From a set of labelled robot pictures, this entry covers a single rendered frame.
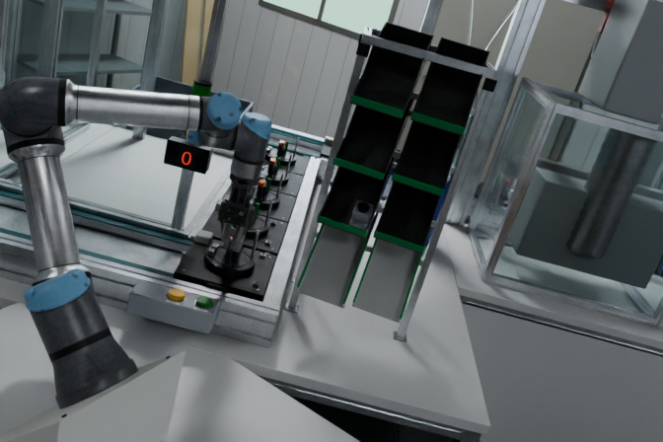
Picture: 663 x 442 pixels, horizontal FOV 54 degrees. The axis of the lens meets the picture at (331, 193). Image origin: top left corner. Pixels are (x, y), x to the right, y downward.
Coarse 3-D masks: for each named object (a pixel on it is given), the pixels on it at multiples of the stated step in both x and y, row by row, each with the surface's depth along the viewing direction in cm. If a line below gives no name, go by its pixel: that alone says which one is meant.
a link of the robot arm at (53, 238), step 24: (24, 144) 136; (48, 144) 138; (24, 168) 137; (48, 168) 138; (24, 192) 138; (48, 192) 137; (48, 216) 136; (48, 240) 135; (72, 240) 138; (48, 264) 134; (72, 264) 136
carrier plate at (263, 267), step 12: (216, 240) 192; (192, 252) 182; (204, 252) 183; (180, 264) 173; (192, 264) 175; (204, 264) 177; (264, 264) 186; (180, 276) 170; (192, 276) 170; (204, 276) 171; (216, 276) 173; (228, 276) 174; (240, 276) 176; (252, 276) 178; (264, 276) 179; (240, 288) 170; (252, 288) 172; (264, 288) 174
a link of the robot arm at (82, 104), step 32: (0, 96) 130; (32, 96) 127; (64, 96) 128; (96, 96) 132; (128, 96) 134; (160, 96) 136; (192, 96) 140; (224, 96) 139; (32, 128) 131; (192, 128) 140; (224, 128) 140
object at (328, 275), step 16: (320, 240) 179; (336, 240) 179; (352, 240) 179; (368, 240) 178; (320, 256) 177; (336, 256) 177; (352, 256) 177; (304, 272) 171; (320, 272) 175; (336, 272) 175; (352, 272) 175; (304, 288) 173; (320, 288) 173; (336, 288) 173; (336, 304) 171
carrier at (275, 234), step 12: (216, 204) 211; (216, 216) 207; (204, 228) 197; (216, 228) 199; (252, 228) 201; (264, 228) 203; (276, 228) 210; (252, 240) 198; (264, 240) 200; (276, 240) 202; (264, 252) 194; (276, 252) 195
